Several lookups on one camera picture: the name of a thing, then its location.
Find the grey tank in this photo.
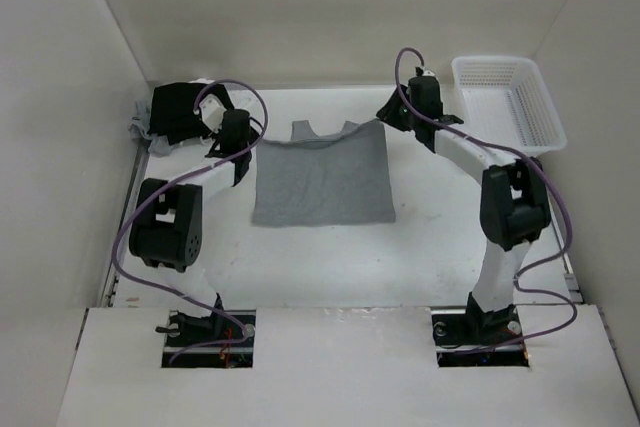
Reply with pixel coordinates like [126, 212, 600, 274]
[252, 120, 396, 228]
[128, 100, 174, 157]

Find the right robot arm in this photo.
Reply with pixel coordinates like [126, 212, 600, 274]
[376, 72, 551, 347]

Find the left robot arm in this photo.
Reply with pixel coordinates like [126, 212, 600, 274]
[128, 109, 261, 276]

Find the folded white tank top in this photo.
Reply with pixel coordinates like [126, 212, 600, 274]
[188, 78, 253, 144]

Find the folded black tank top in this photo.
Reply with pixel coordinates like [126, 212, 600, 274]
[148, 82, 221, 146]

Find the folded grey tank top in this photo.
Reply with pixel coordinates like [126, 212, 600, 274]
[128, 100, 174, 157]

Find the white plastic basket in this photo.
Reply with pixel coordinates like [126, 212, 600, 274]
[451, 55, 567, 157]

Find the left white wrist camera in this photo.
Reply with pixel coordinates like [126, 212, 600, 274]
[194, 94, 226, 133]

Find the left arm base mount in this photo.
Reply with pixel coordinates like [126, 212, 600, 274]
[155, 310, 257, 369]

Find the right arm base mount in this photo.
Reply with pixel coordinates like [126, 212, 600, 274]
[431, 307, 529, 368]

